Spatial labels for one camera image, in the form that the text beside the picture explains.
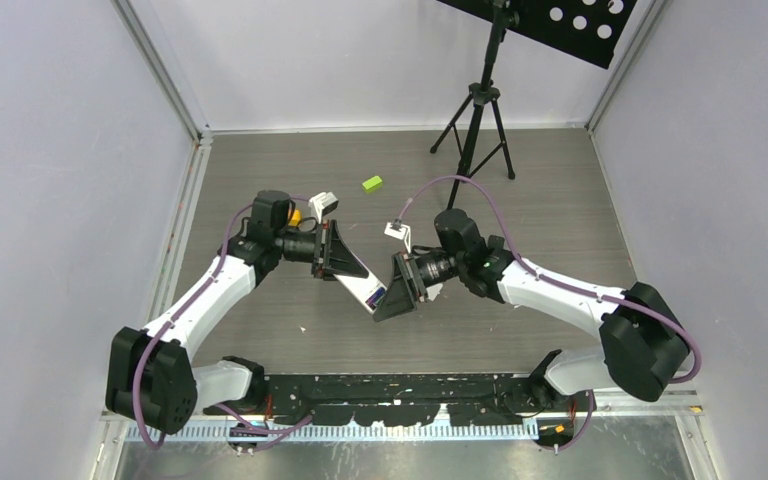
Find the black tripod stand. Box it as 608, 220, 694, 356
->
429, 1, 519, 180

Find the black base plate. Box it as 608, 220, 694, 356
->
202, 372, 597, 429

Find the green block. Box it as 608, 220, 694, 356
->
361, 175, 383, 194

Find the purple cable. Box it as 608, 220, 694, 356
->
393, 174, 703, 452
130, 195, 312, 453

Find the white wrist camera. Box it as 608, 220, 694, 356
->
384, 219, 413, 254
308, 192, 339, 223

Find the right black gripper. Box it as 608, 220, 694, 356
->
375, 249, 466, 322

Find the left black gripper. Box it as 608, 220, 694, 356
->
274, 219, 368, 282

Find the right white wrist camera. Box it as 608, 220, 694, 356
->
384, 219, 413, 254

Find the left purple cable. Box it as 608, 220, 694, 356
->
130, 195, 312, 453

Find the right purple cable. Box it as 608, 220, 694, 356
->
393, 174, 703, 452

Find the white remote control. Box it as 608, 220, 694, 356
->
335, 265, 387, 315

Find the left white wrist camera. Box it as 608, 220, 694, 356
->
308, 192, 339, 223

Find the purple blue battery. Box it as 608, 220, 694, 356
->
366, 287, 387, 311

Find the black perforated board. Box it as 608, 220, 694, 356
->
442, 0, 637, 69

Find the orange round block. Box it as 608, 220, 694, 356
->
288, 209, 303, 227

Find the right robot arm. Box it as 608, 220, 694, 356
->
373, 209, 691, 411

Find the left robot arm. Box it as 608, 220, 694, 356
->
105, 190, 386, 448

